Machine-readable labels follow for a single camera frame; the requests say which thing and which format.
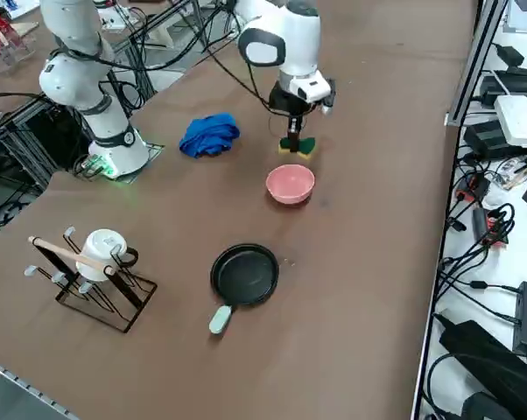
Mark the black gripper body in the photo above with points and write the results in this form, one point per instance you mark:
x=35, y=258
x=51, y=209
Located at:
x=283, y=102

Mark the green and yellow sponge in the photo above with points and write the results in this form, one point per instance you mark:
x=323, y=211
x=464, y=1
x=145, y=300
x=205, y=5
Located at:
x=306, y=148

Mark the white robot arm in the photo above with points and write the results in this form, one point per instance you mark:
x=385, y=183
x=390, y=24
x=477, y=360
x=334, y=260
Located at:
x=298, y=39

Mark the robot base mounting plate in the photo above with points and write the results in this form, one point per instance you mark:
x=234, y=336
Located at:
x=154, y=149

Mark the pink bowl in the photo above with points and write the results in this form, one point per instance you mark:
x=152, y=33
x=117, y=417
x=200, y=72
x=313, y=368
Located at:
x=290, y=181

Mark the blue cloth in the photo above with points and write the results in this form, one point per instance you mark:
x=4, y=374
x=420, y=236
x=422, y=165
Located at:
x=208, y=135

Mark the red and black connector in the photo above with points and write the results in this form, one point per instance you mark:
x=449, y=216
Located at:
x=471, y=188

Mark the slim black adapter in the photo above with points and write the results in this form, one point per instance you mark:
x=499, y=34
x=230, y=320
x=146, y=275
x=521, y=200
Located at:
x=480, y=223

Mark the black computer case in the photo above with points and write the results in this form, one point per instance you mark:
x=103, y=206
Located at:
x=60, y=135

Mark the white power box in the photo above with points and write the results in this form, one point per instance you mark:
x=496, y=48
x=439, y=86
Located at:
x=519, y=120

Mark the orange and black connector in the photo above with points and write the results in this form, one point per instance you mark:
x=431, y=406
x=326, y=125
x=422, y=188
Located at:
x=496, y=232

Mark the small black power adapter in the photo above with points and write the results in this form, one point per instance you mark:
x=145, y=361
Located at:
x=510, y=54

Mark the packet of sticks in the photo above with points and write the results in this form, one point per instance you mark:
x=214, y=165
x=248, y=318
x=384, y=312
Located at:
x=522, y=172

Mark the long black device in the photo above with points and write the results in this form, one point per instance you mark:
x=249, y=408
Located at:
x=522, y=83

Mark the clear rack with red items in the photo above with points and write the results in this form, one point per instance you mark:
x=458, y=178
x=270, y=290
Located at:
x=3, y=48

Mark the large black case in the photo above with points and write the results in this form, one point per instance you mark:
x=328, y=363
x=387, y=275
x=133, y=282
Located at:
x=486, y=359

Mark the aluminium frame post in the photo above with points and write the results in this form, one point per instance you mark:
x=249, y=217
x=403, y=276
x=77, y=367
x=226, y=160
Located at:
x=475, y=57

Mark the aluminium table rail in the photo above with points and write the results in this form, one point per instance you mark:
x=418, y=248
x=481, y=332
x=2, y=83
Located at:
x=23, y=382

